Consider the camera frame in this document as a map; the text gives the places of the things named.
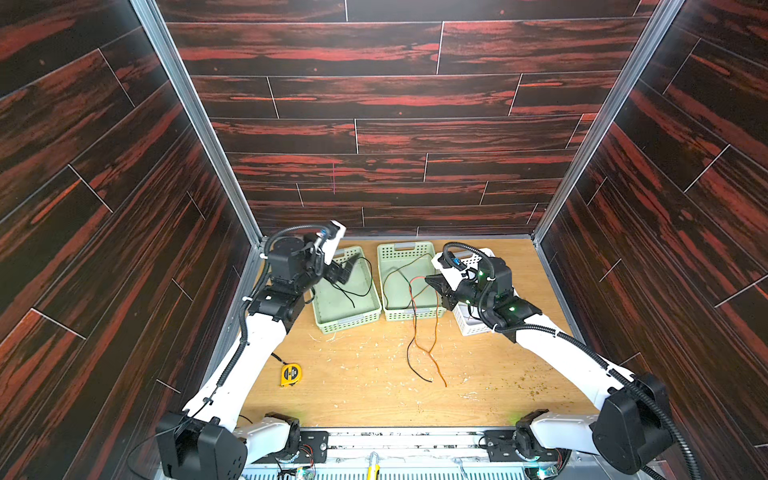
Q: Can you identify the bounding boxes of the red and black cable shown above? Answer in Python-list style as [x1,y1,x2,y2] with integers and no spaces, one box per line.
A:
[382,253,439,307]

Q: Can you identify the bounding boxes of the orange and black cable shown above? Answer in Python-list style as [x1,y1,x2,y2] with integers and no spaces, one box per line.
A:
[405,281,449,388]

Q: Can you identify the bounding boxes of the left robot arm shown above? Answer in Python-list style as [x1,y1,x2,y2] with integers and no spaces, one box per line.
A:
[155,220,351,479]

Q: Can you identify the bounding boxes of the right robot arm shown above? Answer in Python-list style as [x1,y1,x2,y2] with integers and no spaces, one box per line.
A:
[425,242,702,479]

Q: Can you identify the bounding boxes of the left green basket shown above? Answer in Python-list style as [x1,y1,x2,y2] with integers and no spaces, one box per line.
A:
[312,246,382,334]

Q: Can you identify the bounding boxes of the green basket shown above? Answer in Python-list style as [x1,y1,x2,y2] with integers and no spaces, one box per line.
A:
[376,241,446,322]
[312,246,382,334]

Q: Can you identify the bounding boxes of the white basket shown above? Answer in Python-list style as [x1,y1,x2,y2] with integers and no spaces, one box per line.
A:
[451,250,490,336]

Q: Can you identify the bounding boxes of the middle green basket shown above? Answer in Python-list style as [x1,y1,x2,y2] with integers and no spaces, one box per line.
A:
[376,241,446,322]

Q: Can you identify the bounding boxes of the yellow tape measure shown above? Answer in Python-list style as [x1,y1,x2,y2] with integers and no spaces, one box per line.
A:
[271,353,303,387]

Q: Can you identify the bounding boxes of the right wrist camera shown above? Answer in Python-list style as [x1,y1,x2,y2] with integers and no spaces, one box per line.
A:
[431,251,469,290]

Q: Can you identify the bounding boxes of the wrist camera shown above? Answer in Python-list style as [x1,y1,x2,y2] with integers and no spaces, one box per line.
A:
[431,251,469,290]
[313,220,346,265]

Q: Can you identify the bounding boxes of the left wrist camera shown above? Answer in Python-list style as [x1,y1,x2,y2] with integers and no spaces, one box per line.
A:
[313,220,346,265]

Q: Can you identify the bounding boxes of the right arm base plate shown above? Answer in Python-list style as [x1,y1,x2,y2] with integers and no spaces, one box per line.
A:
[478,429,570,464]

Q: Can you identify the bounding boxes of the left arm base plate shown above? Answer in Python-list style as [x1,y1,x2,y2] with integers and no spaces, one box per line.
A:
[253,429,330,465]

